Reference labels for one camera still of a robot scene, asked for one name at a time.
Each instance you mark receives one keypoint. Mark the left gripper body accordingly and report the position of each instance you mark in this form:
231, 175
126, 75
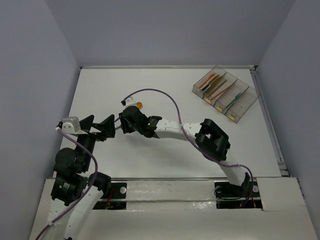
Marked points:
92, 133

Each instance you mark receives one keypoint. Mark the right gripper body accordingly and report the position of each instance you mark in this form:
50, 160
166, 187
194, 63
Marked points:
128, 126

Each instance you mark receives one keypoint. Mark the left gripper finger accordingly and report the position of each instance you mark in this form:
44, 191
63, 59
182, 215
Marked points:
106, 128
86, 123

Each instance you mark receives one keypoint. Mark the gold knife dark handle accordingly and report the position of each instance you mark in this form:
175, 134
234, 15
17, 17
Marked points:
205, 88

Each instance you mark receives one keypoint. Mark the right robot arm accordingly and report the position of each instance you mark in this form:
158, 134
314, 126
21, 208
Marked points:
207, 137

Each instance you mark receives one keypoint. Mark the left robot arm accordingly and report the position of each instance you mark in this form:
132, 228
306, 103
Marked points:
78, 184

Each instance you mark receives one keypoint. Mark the orange spoon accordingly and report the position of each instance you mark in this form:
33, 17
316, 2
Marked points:
139, 105

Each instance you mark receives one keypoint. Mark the orange plastic knife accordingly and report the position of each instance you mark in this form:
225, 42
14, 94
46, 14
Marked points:
205, 82

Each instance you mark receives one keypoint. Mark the orange-red chopstick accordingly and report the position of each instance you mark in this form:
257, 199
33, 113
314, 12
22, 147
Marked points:
221, 92

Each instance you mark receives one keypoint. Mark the clear compartment organizer box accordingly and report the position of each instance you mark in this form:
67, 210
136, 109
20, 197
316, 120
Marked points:
240, 107

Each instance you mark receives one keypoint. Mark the teal fork left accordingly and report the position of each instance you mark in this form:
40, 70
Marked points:
234, 100

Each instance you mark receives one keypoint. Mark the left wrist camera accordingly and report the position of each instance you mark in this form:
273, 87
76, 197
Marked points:
71, 126

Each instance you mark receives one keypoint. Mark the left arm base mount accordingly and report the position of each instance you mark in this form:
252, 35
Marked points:
115, 199

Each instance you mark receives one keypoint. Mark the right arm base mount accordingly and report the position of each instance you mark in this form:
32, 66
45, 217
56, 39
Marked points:
226, 198

